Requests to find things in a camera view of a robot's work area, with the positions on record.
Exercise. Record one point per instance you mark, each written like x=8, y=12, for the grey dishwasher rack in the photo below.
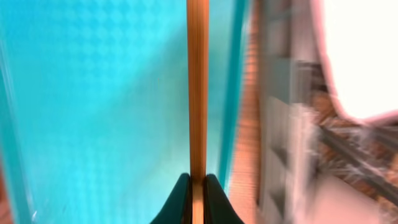
x=316, y=166

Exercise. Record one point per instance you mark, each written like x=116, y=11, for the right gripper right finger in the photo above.
x=217, y=208

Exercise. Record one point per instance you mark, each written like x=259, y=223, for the wooden chopstick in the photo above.
x=197, y=40

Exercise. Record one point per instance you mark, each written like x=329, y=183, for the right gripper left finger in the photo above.
x=178, y=207

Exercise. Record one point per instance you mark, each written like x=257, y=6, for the white pink-rimmed bowl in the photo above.
x=357, y=44

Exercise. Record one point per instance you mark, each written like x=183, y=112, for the teal serving tray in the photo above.
x=94, y=108

